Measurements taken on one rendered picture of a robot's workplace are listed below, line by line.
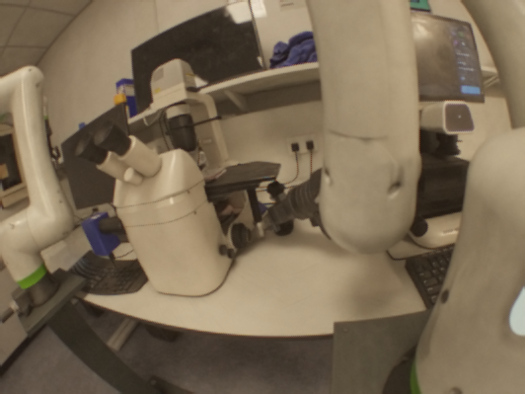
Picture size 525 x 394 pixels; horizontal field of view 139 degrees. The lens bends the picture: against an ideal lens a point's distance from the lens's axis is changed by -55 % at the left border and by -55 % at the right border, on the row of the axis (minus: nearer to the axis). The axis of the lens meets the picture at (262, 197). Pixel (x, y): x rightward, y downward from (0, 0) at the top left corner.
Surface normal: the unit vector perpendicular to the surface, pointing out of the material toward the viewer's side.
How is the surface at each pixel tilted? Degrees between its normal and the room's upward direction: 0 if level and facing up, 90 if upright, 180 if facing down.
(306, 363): 0
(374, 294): 0
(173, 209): 90
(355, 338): 0
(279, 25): 90
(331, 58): 92
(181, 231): 91
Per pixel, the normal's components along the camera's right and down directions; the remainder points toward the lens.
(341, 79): -0.81, 0.38
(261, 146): -0.17, 0.35
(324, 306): -0.20, -0.93
